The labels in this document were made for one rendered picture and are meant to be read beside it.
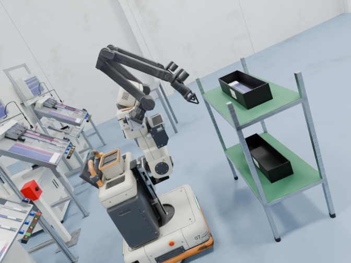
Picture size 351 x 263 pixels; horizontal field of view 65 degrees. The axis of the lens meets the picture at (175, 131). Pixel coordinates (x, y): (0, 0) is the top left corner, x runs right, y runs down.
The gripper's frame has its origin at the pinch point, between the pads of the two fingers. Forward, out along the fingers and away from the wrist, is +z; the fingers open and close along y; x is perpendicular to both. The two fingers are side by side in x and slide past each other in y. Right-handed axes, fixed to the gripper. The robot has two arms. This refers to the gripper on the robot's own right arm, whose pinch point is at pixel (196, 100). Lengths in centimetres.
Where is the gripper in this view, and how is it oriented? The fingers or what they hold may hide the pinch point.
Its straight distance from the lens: 179.1
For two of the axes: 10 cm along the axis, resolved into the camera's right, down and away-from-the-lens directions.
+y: -1.6, -3.3, 9.3
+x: -6.5, 7.4, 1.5
